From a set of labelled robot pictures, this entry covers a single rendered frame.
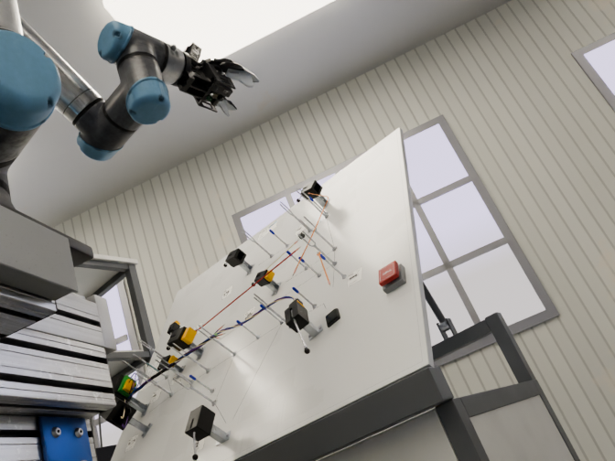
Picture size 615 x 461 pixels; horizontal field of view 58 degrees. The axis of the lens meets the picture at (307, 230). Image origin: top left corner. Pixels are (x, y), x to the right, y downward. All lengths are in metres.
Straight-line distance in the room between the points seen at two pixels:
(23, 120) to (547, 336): 2.71
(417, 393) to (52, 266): 0.71
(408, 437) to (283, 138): 2.77
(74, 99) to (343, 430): 0.82
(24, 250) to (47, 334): 0.22
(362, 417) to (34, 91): 0.81
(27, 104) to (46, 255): 0.24
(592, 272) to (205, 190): 2.33
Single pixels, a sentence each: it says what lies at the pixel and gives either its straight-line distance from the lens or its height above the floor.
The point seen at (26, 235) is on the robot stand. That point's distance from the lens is 0.62.
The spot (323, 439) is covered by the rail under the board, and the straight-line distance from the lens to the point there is 1.22.
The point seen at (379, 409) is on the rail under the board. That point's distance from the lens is 1.14.
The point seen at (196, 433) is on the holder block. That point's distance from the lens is 1.43.
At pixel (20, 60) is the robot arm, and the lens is 0.84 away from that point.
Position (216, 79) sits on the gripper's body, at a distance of 1.19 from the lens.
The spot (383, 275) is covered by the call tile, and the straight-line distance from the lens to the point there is 1.30.
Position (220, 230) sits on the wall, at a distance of 3.58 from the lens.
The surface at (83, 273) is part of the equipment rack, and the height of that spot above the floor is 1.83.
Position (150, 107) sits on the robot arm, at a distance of 1.03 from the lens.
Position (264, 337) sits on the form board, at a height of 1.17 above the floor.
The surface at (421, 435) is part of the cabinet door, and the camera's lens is 1.15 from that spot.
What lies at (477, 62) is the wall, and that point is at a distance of 3.75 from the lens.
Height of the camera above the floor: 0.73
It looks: 24 degrees up
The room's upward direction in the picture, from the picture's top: 22 degrees counter-clockwise
